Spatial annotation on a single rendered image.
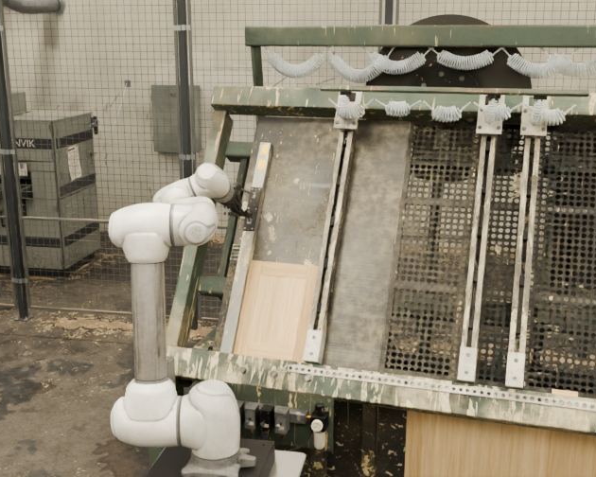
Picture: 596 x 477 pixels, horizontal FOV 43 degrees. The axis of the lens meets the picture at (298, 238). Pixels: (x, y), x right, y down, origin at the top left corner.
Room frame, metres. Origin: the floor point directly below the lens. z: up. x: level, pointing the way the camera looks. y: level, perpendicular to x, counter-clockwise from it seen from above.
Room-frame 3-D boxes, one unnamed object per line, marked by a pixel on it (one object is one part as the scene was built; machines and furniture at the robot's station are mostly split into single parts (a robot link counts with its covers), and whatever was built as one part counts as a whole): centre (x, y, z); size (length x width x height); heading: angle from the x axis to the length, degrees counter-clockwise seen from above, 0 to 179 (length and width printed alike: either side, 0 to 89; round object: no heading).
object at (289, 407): (2.69, 0.12, 0.69); 0.50 x 0.14 x 0.24; 73
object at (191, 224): (2.27, 0.32, 1.59); 0.18 x 0.14 x 0.13; 2
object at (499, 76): (3.70, -0.70, 1.85); 0.80 x 0.06 x 0.80; 73
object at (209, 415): (2.18, 0.27, 1.00); 0.18 x 0.16 x 0.22; 92
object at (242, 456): (2.17, 0.24, 0.86); 0.22 x 0.18 x 0.06; 80
